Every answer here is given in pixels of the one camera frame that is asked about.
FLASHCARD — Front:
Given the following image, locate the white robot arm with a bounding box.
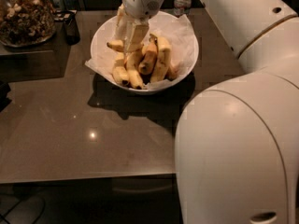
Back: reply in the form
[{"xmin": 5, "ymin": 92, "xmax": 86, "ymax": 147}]
[{"xmin": 175, "ymin": 0, "xmax": 299, "ymax": 224}]

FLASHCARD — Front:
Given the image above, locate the yellow banana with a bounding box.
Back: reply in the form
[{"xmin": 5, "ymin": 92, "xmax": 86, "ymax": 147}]
[
  {"xmin": 150, "ymin": 34, "xmax": 172, "ymax": 83},
  {"xmin": 126, "ymin": 49, "xmax": 144, "ymax": 90}
]

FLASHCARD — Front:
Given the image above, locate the long banana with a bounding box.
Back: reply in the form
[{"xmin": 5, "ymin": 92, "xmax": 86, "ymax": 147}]
[{"xmin": 107, "ymin": 39, "xmax": 145, "ymax": 53}]

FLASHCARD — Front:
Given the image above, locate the dark raised tray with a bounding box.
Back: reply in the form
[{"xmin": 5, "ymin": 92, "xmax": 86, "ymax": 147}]
[{"xmin": 0, "ymin": 23, "xmax": 71, "ymax": 82}]

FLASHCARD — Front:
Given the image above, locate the small banana behind right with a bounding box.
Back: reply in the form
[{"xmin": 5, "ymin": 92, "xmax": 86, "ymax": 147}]
[{"xmin": 165, "ymin": 65, "xmax": 178, "ymax": 80}]

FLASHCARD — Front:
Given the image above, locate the middle yellow banana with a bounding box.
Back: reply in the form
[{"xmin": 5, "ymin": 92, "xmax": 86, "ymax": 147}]
[{"xmin": 126, "ymin": 49, "xmax": 144, "ymax": 90}]

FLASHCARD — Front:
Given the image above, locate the right yellow banana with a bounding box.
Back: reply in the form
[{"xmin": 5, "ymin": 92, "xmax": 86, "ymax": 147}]
[{"xmin": 150, "ymin": 34, "xmax": 172, "ymax": 83}]

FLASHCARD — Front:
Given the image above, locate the orange ripe banana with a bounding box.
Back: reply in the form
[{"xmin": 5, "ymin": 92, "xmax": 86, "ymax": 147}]
[{"xmin": 138, "ymin": 36, "xmax": 157, "ymax": 75}]

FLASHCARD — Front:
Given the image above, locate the white bowl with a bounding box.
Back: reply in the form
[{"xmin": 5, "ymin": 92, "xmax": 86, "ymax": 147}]
[{"xmin": 90, "ymin": 9, "xmax": 199, "ymax": 96}]

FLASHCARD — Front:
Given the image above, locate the small short banana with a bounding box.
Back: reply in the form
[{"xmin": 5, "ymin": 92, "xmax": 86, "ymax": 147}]
[{"xmin": 112, "ymin": 52, "xmax": 129, "ymax": 86}]

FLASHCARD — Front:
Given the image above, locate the clear plastic water bottle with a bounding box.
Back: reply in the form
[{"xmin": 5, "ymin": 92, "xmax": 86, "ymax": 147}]
[{"xmin": 174, "ymin": 0, "xmax": 192, "ymax": 17}]

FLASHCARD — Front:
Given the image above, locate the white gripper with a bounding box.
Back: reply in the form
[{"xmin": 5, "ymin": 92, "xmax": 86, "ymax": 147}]
[{"xmin": 115, "ymin": 0, "xmax": 164, "ymax": 53}]

